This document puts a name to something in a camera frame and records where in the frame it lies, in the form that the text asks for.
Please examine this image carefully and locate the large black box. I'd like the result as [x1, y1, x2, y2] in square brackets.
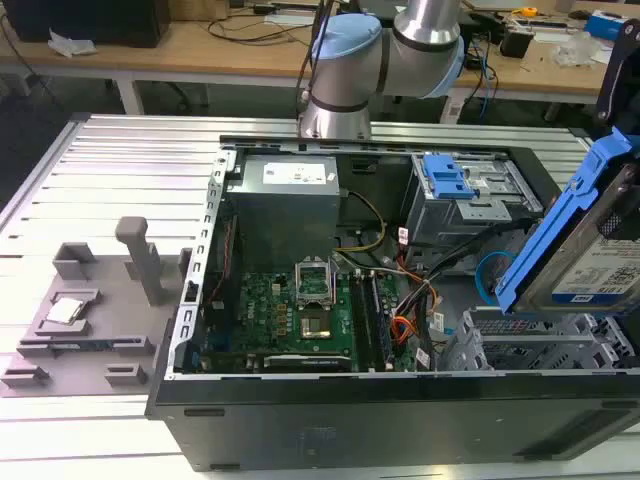
[7, 0, 171, 49]

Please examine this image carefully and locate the black RAM stick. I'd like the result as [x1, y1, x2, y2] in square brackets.
[349, 269, 375, 372]

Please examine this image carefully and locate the blue cardboard box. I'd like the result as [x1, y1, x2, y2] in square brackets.
[584, 9, 629, 41]

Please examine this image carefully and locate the blue wire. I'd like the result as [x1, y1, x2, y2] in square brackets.
[474, 249, 519, 307]

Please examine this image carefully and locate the small black device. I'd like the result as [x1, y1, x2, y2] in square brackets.
[499, 24, 537, 59]

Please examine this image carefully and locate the metal disk bay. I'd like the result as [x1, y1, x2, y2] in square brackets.
[439, 305, 640, 372]

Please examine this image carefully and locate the green RAM stick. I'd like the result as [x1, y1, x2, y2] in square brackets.
[48, 340, 144, 352]

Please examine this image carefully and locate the metal socket cover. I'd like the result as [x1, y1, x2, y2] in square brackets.
[294, 255, 334, 307]

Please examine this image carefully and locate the black graphics card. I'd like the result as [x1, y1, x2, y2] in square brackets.
[247, 352, 354, 374]

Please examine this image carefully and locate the crumpled white paper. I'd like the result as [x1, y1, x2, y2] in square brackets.
[47, 28, 97, 57]

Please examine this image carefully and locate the orange wire bundle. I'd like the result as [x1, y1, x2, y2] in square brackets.
[392, 313, 422, 347]

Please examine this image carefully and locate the hanging blue cable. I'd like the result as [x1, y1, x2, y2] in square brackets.
[469, 39, 501, 121]

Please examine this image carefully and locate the CPU socket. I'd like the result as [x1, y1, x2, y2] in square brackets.
[298, 307, 335, 344]

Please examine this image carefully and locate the grey parts rack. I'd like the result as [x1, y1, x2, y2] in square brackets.
[0, 215, 196, 400]

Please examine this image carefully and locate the hard disk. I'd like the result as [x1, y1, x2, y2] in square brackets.
[495, 127, 640, 317]

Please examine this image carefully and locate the black cable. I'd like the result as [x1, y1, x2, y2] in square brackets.
[207, 4, 321, 47]

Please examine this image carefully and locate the silver CPU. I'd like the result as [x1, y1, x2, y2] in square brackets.
[45, 297, 92, 325]

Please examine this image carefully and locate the grey power supply unit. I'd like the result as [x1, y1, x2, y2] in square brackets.
[225, 154, 342, 261]

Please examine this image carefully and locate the clear plastic bag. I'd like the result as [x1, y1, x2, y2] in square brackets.
[552, 32, 609, 66]

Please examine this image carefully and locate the green motherboard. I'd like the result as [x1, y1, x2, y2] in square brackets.
[192, 269, 436, 374]

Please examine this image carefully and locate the metal drive cage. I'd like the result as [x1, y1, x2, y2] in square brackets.
[403, 152, 545, 261]

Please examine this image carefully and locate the black open PC case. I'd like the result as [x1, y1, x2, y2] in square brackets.
[144, 133, 640, 474]

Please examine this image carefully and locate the wooden desk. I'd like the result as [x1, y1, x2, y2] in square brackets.
[0, 0, 640, 121]

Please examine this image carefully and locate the yellow and black wire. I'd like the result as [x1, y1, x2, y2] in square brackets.
[334, 189, 389, 256]

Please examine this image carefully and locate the red wire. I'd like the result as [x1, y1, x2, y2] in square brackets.
[209, 214, 237, 307]

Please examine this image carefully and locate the blue plastic latch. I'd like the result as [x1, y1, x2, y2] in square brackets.
[422, 154, 475, 200]

